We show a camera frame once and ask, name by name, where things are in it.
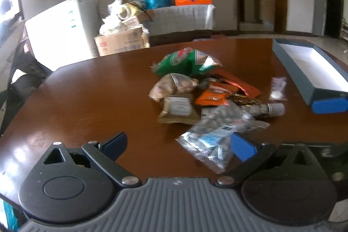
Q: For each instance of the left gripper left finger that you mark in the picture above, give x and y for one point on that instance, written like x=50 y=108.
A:
x=104 y=155

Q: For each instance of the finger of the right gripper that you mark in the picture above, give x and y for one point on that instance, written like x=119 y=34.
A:
x=330 y=106

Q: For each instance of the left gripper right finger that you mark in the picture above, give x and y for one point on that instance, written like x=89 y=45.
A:
x=252 y=157

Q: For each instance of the clear bag of nuts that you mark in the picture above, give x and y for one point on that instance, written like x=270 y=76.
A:
x=209 y=140

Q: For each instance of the dark patterned snack tube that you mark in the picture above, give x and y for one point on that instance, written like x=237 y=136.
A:
x=265 y=110

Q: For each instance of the gold brown candy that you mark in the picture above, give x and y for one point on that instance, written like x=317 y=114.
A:
x=239 y=99

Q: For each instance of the small clear white candy bag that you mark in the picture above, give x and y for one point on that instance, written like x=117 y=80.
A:
x=278 y=86

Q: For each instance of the small orange snack packet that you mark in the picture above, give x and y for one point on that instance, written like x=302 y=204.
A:
x=213 y=97

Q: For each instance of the olive brown snack packet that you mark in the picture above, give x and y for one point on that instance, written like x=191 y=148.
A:
x=178 y=109

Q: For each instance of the grey blue cardboard box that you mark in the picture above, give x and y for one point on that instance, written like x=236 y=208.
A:
x=316 y=75

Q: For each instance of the long orange snack bar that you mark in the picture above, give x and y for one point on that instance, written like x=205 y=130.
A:
x=249 y=90

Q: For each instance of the clear bag of walnuts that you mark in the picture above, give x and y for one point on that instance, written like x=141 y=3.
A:
x=172 y=84

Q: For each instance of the grey tall refrigerator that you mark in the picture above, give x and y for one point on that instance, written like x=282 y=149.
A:
x=319 y=17

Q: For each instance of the green chips bag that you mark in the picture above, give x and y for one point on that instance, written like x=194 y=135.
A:
x=187 y=61

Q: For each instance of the black chair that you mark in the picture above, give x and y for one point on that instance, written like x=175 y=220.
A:
x=23 y=74

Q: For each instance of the brown cardboard carton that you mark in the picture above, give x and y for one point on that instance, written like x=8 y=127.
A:
x=124 y=41

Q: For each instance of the white small refrigerator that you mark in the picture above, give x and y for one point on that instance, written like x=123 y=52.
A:
x=64 y=34

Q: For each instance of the wooden kitchen cabinet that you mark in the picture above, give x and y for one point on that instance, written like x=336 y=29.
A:
x=265 y=11

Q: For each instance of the white plastic bags pile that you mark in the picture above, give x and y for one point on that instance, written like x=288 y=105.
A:
x=112 y=22

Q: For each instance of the small cardboard box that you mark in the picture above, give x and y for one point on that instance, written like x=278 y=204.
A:
x=141 y=18

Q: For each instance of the white cloth covered cabinet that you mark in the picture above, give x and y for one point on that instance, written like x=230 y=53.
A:
x=178 y=24

